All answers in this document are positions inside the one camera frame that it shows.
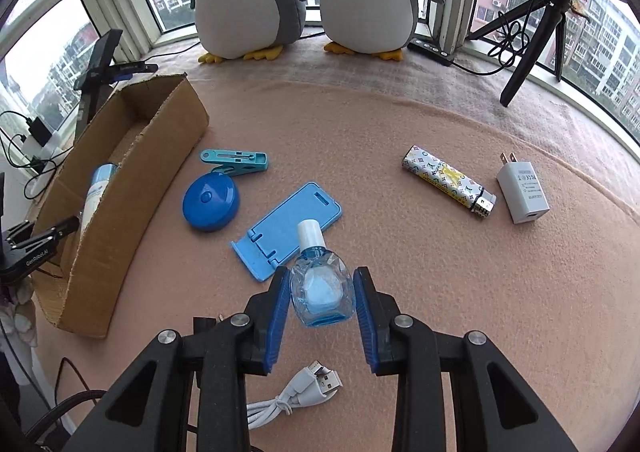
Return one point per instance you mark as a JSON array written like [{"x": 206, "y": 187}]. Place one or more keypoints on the white gloved left hand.
[{"x": 18, "y": 312}]

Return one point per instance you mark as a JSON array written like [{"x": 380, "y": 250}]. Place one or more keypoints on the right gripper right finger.
[{"x": 494, "y": 407}]

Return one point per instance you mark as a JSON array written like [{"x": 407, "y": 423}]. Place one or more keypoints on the white USB wall charger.
[{"x": 521, "y": 189}]

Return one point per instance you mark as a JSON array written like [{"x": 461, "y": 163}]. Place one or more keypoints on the white sunscreen bottle blue cap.
[{"x": 99, "y": 181}]

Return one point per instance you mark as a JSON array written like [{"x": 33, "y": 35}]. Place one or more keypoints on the pink table blanket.
[{"x": 559, "y": 296}]

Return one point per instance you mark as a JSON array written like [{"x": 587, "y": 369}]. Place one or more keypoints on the black tripod stand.
[{"x": 551, "y": 25}]

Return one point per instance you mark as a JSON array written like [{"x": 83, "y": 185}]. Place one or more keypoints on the white power strip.
[{"x": 40, "y": 158}]

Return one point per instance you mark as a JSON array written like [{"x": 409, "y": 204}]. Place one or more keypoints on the clear blue small bottle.
[{"x": 322, "y": 288}]

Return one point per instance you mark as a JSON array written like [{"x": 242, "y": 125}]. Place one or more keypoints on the teal clothes peg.
[{"x": 235, "y": 163}]

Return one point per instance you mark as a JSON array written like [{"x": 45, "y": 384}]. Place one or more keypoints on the black power adapter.
[{"x": 39, "y": 131}]

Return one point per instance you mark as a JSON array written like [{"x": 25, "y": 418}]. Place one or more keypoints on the spare black handheld gripper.
[{"x": 97, "y": 82}]

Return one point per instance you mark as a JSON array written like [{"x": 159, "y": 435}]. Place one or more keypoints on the brown cardboard box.
[{"x": 147, "y": 130}]

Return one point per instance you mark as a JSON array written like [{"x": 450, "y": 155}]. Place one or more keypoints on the patterned lighter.
[{"x": 458, "y": 186}]

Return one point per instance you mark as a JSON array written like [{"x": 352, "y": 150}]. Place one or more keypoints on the blue phone stand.
[{"x": 273, "y": 241}]

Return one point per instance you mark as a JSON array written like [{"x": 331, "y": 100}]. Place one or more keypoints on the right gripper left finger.
[{"x": 147, "y": 408}]

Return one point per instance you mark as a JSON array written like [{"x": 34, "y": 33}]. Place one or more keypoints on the blue round tape measure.
[{"x": 211, "y": 202}]

